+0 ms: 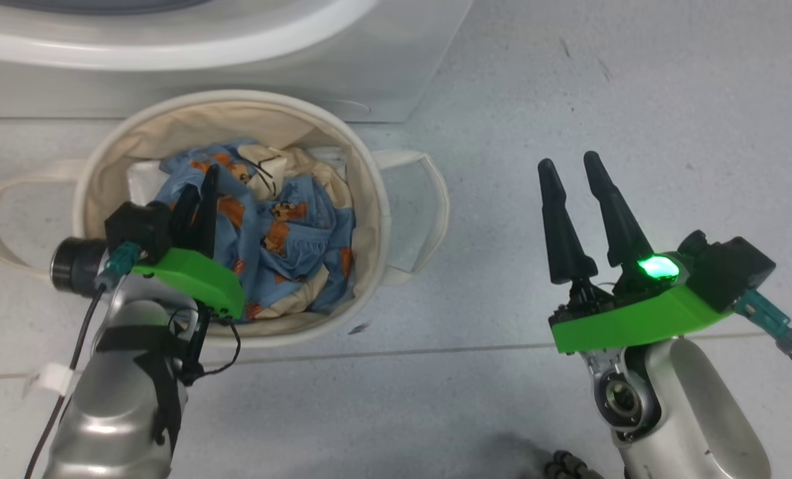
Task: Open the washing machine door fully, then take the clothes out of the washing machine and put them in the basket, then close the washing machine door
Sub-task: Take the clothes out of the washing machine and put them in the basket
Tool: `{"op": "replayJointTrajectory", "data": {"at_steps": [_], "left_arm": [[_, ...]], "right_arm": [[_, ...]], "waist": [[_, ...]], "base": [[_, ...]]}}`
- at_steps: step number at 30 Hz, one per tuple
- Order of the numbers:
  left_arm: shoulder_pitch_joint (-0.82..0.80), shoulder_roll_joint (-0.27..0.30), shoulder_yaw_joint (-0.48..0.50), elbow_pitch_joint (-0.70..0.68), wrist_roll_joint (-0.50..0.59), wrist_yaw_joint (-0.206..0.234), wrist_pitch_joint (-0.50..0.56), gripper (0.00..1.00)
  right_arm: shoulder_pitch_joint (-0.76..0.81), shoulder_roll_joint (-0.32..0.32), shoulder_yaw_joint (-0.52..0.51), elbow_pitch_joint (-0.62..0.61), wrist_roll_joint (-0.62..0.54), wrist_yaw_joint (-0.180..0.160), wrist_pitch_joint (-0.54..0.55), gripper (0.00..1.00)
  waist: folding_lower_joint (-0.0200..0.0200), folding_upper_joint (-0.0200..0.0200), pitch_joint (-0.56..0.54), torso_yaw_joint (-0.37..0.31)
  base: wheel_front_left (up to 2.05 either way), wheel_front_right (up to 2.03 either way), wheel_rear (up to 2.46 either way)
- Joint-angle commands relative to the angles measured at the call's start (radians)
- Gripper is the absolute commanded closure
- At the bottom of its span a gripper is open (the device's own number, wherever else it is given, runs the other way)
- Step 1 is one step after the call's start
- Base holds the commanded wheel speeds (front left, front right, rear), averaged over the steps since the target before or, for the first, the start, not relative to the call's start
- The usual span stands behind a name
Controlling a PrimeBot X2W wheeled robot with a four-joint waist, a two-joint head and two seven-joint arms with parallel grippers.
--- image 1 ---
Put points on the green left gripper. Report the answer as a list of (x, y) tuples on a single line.
[(196, 276)]

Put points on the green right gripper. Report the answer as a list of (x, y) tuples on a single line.
[(635, 319)]

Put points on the blue patterned garment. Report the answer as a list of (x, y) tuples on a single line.
[(289, 239)]

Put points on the white front-load washing machine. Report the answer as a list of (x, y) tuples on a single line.
[(236, 80)]

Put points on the cream canvas laundry basket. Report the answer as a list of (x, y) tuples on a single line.
[(369, 219)]

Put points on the white folded sheet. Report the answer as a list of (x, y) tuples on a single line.
[(144, 183)]

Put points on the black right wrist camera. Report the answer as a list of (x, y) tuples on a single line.
[(728, 269)]

